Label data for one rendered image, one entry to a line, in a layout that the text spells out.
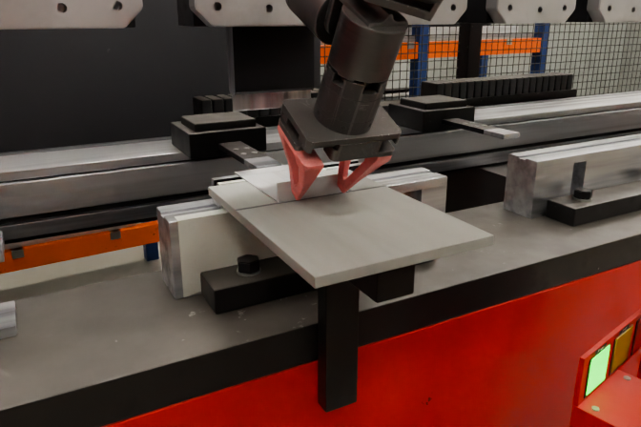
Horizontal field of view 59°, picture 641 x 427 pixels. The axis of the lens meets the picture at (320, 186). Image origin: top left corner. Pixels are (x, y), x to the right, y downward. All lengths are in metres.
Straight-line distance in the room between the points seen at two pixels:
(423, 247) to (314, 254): 0.09
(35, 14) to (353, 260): 0.35
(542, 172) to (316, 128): 0.51
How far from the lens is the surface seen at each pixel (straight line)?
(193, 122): 0.86
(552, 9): 0.89
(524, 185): 0.96
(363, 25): 0.47
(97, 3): 0.58
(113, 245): 2.45
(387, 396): 0.73
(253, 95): 0.67
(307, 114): 0.53
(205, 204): 0.69
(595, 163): 1.05
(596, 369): 0.72
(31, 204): 0.88
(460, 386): 0.81
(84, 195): 0.88
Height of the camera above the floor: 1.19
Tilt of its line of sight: 17 degrees down
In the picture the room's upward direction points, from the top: straight up
